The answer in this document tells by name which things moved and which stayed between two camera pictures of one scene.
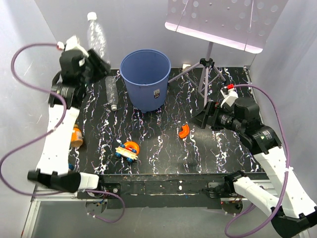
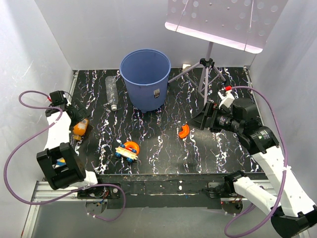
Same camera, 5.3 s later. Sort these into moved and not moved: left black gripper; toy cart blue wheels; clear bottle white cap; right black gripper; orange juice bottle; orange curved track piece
Moved: orange juice bottle; left black gripper
Not moved: orange curved track piece; toy cart blue wheels; right black gripper; clear bottle white cap
